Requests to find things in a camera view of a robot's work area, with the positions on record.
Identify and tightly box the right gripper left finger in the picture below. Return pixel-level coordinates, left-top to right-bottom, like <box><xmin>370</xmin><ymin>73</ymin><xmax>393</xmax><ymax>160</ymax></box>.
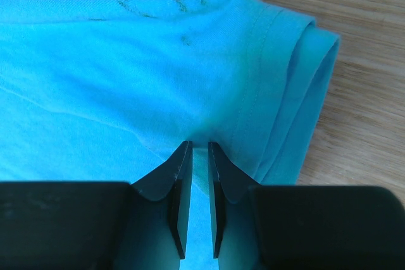
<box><xmin>1</xmin><ymin>141</ymin><xmax>192</xmax><ymax>269</ymax></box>

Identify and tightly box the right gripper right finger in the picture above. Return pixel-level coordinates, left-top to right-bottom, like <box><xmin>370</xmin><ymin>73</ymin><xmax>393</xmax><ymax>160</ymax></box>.
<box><xmin>208</xmin><ymin>142</ymin><xmax>404</xmax><ymax>269</ymax></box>

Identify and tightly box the bright blue t shirt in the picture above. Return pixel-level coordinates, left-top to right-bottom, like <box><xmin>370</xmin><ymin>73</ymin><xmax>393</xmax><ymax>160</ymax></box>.
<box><xmin>1</xmin><ymin>0</ymin><xmax>340</xmax><ymax>269</ymax></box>

